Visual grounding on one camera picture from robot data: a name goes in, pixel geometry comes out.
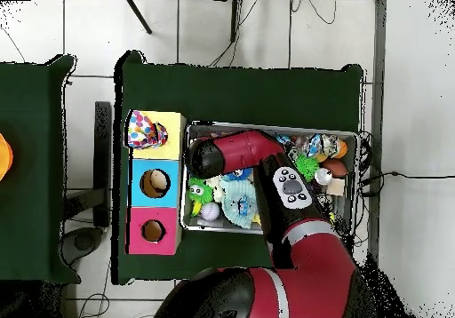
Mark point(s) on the polka dot cloth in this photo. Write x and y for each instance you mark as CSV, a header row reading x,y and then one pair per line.
x,y
142,129

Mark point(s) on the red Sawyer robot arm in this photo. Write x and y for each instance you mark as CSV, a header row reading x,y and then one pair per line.
x,y
312,261

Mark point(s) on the wooden box with three holes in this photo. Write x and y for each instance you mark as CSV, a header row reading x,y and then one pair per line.
x,y
170,151

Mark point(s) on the silver mesh bin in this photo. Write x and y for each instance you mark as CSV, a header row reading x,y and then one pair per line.
x,y
213,225

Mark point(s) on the blue spiky ball with eyes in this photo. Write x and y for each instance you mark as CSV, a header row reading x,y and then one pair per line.
x,y
238,174

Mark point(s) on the light blue knitted cloth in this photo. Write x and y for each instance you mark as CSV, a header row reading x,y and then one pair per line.
x,y
238,204

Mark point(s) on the white baseball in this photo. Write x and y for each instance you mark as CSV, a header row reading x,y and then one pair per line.
x,y
210,211

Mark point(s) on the dark green table cloth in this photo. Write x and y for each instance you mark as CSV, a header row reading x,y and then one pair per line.
x,y
241,94

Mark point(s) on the green spiky ball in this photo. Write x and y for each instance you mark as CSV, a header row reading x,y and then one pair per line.
x,y
306,165

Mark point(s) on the black stand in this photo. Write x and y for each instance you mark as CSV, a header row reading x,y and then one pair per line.
x,y
103,136

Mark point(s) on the black tripod leg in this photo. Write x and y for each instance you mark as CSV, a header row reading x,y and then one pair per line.
x,y
140,17
235,19

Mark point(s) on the grey round floor base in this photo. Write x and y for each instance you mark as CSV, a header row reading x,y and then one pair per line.
x,y
83,241

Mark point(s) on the green covered side table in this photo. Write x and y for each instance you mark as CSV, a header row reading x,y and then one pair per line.
x,y
32,208

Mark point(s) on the orange object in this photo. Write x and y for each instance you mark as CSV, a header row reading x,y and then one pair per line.
x,y
5,158

